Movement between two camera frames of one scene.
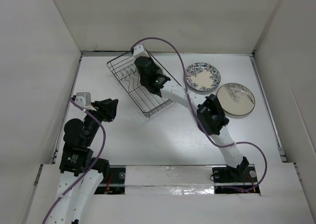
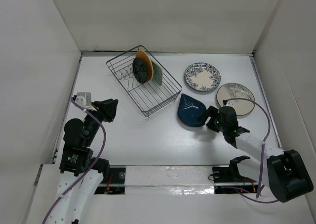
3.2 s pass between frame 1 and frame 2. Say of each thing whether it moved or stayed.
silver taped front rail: stayed
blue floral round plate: stayed
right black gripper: moved
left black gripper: stayed
